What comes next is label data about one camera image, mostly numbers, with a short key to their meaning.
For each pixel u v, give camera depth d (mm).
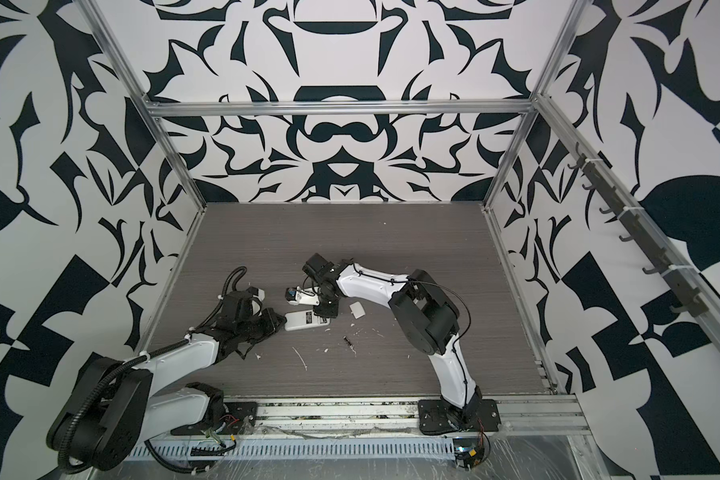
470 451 713
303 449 648
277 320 813
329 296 673
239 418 728
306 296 793
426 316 519
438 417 745
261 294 855
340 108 937
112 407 419
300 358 841
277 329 792
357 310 916
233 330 695
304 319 892
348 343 868
